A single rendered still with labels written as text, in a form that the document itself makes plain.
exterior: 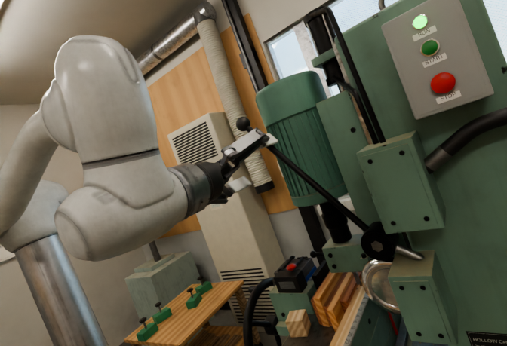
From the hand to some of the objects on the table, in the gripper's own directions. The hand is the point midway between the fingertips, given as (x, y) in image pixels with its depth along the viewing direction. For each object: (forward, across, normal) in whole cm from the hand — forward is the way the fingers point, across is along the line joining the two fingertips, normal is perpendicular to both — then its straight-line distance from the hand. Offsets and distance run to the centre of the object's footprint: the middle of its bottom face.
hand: (257, 161), depth 67 cm
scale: (+15, -13, -38) cm, 43 cm away
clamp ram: (+15, -30, -33) cm, 47 cm away
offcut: (+2, -30, -33) cm, 45 cm away
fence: (+15, -16, -43) cm, 48 cm away
